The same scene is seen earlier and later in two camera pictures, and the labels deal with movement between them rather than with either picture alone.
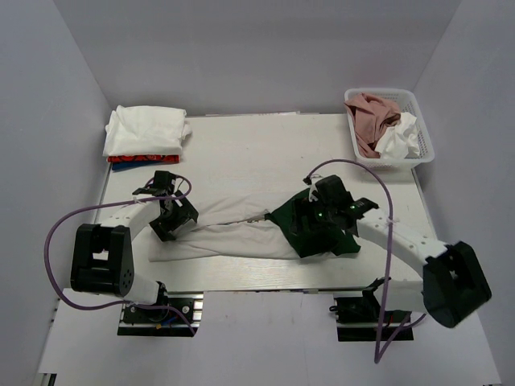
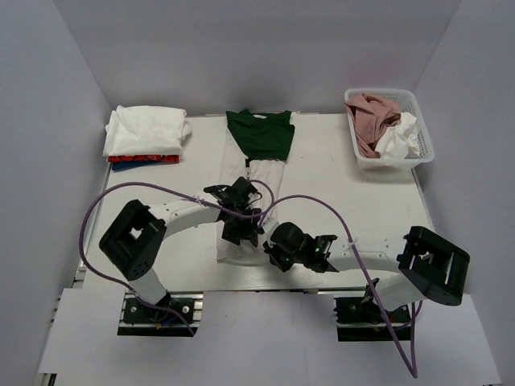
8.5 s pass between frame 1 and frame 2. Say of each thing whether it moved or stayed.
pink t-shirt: stayed
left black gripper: moved
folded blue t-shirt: stayed
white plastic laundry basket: stayed
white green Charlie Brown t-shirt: moved
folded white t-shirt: stayed
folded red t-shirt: stayed
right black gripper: moved
